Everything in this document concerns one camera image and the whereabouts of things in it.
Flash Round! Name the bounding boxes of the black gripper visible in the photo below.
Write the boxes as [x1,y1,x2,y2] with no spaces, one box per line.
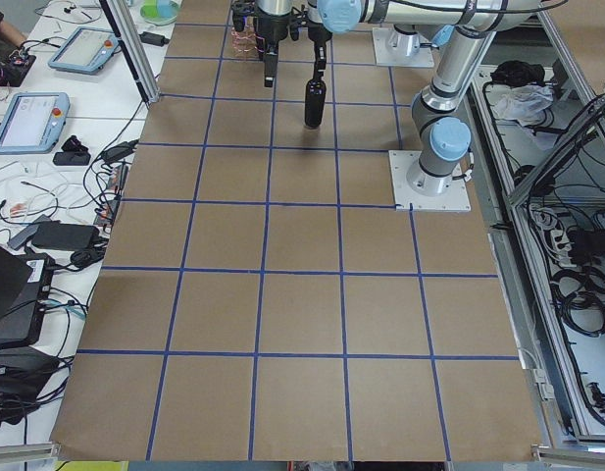
[255,12,327,87]

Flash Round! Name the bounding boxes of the dark wine bottle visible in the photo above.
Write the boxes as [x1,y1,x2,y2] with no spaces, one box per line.
[255,31,266,61]
[304,70,327,129]

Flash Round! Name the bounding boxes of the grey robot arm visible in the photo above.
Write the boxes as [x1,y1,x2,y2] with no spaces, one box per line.
[309,0,542,189]
[254,0,332,87]

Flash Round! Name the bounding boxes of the green bowl with blocks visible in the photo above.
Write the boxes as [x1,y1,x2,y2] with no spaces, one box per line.
[139,0,180,26]

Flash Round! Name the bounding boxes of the black power adapter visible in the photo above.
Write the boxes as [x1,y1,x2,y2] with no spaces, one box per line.
[139,31,170,47]

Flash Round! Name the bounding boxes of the teach pendant far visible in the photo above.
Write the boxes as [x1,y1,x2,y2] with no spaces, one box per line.
[48,26,119,75]

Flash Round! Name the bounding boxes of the teach pendant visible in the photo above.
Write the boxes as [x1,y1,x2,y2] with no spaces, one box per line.
[0,92,71,155]
[48,26,119,75]

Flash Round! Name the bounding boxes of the teach pendant near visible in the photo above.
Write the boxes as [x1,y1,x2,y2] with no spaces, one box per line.
[0,92,71,155]

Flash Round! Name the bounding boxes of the black laptop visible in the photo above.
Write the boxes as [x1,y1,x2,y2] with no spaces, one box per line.
[0,246,54,348]

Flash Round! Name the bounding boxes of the copper wire wine basket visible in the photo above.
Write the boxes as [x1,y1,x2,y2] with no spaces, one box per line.
[231,17,258,60]

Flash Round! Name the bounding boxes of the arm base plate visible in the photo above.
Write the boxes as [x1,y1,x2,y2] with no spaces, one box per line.
[373,25,434,69]
[388,150,471,213]

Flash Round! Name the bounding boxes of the aluminium frame post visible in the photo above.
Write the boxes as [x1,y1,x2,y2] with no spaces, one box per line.
[99,0,160,106]

